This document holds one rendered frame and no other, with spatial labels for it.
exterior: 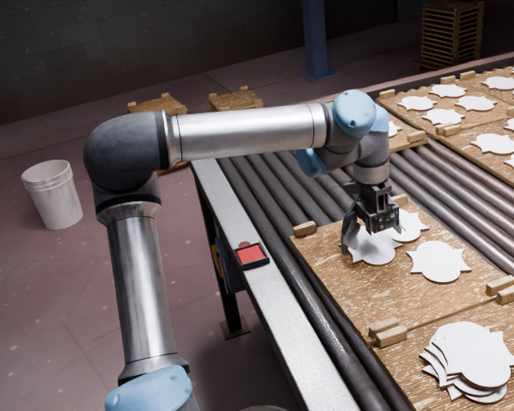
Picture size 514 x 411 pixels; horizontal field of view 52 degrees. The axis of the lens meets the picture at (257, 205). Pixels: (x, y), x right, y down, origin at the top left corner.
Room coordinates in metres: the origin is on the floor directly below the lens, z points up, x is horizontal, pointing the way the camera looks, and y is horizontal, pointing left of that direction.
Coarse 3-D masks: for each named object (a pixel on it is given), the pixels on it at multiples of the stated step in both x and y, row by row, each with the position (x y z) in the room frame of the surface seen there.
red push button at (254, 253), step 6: (252, 246) 1.10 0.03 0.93; (258, 246) 1.10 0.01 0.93; (240, 252) 1.08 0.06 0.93; (246, 252) 1.08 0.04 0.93; (252, 252) 1.07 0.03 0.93; (258, 252) 1.07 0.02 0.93; (240, 258) 1.06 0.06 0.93; (246, 258) 1.05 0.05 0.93; (252, 258) 1.05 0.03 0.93; (258, 258) 1.05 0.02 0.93
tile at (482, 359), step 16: (448, 336) 0.67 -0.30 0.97; (464, 336) 0.66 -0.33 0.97; (480, 336) 0.66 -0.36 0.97; (496, 336) 0.65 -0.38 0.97; (448, 352) 0.63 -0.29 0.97; (464, 352) 0.63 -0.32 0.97; (480, 352) 0.62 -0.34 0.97; (496, 352) 0.62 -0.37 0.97; (448, 368) 0.60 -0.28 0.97; (464, 368) 0.59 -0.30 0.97; (480, 368) 0.59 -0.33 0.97; (496, 368) 0.58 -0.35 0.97; (480, 384) 0.56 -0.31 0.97; (496, 384) 0.55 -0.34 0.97
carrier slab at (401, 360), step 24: (480, 312) 0.75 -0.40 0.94; (504, 312) 0.74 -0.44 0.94; (408, 336) 0.71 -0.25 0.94; (504, 336) 0.68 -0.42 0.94; (384, 360) 0.66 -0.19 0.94; (408, 360) 0.66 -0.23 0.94; (408, 384) 0.61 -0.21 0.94; (432, 384) 0.60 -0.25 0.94; (432, 408) 0.55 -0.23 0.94; (456, 408) 0.55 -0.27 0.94; (480, 408) 0.54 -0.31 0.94; (504, 408) 0.53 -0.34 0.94
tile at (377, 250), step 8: (360, 232) 1.05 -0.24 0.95; (384, 232) 1.04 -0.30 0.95; (360, 240) 1.03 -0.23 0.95; (368, 240) 1.02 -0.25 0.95; (376, 240) 1.02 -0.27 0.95; (384, 240) 1.01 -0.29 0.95; (392, 240) 1.00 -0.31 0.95; (360, 248) 1.00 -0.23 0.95; (368, 248) 0.99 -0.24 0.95; (376, 248) 0.99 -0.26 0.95; (384, 248) 0.98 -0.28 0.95; (392, 248) 0.98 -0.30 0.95; (352, 256) 0.97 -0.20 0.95; (360, 256) 0.97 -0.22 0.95; (368, 256) 0.96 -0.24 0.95; (376, 256) 0.96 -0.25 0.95; (384, 256) 0.95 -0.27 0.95; (392, 256) 0.95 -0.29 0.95; (368, 264) 0.94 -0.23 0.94; (376, 264) 0.93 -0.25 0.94; (384, 264) 0.93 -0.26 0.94
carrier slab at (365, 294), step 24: (312, 240) 1.08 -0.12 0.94; (336, 240) 1.06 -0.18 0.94; (432, 240) 1.00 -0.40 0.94; (456, 240) 0.99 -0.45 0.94; (312, 264) 0.98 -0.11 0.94; (336, 264) 0.97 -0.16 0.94; (360, 264) 0.95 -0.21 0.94; (408, 264) 0.92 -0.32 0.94; (480, 264) 0.89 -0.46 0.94; (336, 288) 0.88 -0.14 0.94; (360, 288) 0.87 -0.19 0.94; (384, 288) 0.86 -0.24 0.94; (408, 288) 0.85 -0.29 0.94; (432, 288) 0.84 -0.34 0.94; (456, 288) 0.82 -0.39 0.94; (480, 288) 0.81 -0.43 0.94; (360, 312) 0.80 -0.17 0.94; (384, 312) 0.79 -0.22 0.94; (408, 312) 0.78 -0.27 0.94; (432, 312) 0.77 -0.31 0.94; (456, 312) 0.76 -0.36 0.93; (360, 336) 0.74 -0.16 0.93
